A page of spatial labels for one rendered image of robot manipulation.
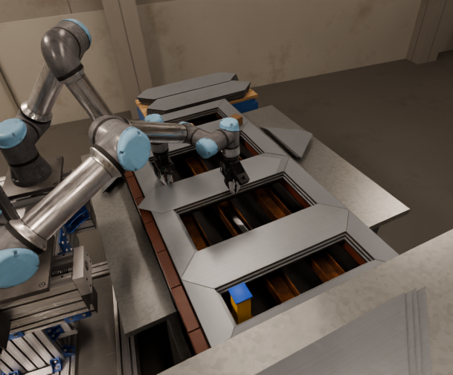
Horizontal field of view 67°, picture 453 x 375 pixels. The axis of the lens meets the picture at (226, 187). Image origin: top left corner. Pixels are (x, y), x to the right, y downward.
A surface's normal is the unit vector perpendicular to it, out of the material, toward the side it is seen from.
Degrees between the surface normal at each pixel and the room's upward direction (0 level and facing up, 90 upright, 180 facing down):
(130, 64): 90
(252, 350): 0
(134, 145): 88
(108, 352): 0
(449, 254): 0
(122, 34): 90
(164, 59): 90
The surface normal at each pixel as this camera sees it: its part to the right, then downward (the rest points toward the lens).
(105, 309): -0.06, -0.77
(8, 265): 0.65, 0.49
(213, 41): 0.29, 0.60
